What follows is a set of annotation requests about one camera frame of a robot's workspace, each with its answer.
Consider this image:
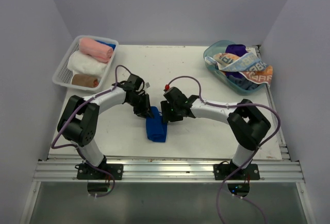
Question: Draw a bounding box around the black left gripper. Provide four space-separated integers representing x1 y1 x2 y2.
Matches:
127 92 154 120

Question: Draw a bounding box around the royal blue towel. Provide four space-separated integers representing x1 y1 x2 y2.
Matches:
146 106 167 143

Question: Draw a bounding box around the orange blue printed towel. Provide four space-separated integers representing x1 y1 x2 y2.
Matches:
204 53 273 85

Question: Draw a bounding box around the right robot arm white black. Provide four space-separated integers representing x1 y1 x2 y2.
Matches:
161 85 271 179

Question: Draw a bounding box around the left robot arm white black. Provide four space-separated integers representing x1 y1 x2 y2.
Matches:
51 74 154 179

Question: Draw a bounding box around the grey-blue towel in tub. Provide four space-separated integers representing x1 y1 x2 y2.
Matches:
228 75 259 91

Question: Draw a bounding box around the teal transparent plastic tub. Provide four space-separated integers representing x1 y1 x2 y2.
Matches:
203 40 273 95

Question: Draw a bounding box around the brown rolled towel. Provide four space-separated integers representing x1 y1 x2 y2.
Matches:
71 74 98 88

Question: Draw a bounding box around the blue rolled towel in basket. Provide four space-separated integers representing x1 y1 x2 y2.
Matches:
95 40 116 53

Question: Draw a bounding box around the pink rolled towel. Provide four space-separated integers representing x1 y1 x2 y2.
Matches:
79 37 113 63

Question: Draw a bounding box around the purple towel in tub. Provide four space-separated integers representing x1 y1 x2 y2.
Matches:
225 44 247 57

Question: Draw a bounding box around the white rolled towel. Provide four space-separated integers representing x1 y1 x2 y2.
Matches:
67 51 107 78

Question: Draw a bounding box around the white plastic mesh basket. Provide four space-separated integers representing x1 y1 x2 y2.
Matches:
52 35 119 92

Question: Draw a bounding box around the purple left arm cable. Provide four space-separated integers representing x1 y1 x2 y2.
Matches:
51 65 134 199

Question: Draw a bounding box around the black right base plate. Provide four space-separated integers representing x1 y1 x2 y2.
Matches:
213 163 259 181

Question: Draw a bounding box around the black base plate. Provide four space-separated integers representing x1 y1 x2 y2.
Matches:
213 163 259 181
75 163 124 180

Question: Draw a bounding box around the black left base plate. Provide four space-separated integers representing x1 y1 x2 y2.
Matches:
75 163 124 180

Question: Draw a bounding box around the aluminium mounting rail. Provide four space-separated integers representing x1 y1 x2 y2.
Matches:
33 157 305 183

